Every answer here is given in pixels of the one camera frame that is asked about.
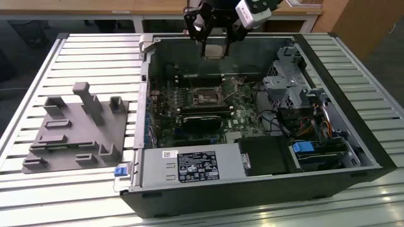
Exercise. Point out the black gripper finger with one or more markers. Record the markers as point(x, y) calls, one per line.
point(240, 32)
point(189, 23)

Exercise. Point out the silver CPU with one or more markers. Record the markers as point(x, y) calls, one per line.
point(215, 50)

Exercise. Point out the black RAM slot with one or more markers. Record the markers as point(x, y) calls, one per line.
point(205, 107)
point(205, 111)
point(205, 114)
point(205, 79)
point(205, 83)

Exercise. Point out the CPU socket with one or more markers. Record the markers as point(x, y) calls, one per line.
point(205, 97)

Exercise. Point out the grey metal drive cage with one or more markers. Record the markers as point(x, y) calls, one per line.
point(284, 85)

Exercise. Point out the wooden desk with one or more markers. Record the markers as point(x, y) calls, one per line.
point(95, 7)

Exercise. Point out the green motherboard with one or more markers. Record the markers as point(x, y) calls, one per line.
point(245, 123)

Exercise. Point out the wooden cabinet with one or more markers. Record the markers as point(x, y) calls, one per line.
point(363, 23)

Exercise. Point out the black graphics card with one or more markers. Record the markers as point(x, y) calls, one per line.
point(201, 124)

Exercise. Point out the silver chipset heatsink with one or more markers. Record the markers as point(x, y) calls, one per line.
point(233, 137)

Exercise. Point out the black plastic shroud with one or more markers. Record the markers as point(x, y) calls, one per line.
point(268, 153)

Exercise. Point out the blue disk carrier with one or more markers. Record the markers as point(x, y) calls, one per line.
point(303, 146)

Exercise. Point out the grey parts rack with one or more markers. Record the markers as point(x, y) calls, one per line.
point(79, 132)

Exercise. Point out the silver power supply unit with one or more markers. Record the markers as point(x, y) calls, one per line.
point(157, 165)

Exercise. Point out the green RAM stick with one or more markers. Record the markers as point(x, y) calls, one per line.
point(61, 147)

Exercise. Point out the blue case latch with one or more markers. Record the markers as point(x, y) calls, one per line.
point(120, 171)

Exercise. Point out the black PC case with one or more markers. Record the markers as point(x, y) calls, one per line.
point(220, 201)

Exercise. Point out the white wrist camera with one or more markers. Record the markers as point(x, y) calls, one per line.
point(252, 11)

